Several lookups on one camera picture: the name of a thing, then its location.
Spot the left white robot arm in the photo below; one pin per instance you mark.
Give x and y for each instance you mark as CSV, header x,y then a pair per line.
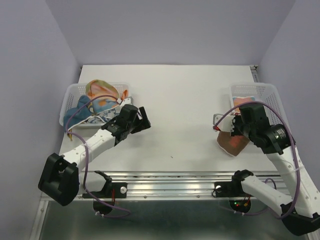
x,y
75,160

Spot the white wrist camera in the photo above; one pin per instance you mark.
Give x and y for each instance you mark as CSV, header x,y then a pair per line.
x,y
223,124
126,101

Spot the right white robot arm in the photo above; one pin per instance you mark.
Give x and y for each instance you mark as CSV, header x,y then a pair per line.
x,y
300,210

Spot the orange brown bear towel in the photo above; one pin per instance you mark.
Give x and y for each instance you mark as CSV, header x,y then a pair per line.
x,y
232,145

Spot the white blue print towel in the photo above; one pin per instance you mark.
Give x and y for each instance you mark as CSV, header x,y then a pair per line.
x,y
104,116

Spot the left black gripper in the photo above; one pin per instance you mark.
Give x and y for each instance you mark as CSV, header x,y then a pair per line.
x,y
145,124

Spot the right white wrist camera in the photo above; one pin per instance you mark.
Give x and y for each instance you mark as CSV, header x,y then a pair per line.
x,y
223,124

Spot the blue polka dot towel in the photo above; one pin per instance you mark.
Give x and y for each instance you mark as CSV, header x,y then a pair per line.
x,y
236,100

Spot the aluminium mounting rail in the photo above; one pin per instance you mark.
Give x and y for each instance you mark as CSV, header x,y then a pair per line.
x,y
138,186

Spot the left white plastic basket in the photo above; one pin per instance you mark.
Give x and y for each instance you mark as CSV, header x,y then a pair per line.
x,y
71,97

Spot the orange pastel patterned towel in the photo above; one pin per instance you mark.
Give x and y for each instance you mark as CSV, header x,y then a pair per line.
x,y
105,96

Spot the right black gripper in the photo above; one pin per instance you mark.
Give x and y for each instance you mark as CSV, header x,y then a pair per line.
x,y
235,120

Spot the dark blue towel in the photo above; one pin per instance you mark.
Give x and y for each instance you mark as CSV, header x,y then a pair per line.
x,y
76,115

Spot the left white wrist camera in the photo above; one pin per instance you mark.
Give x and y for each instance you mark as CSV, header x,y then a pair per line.
x,y
126,101

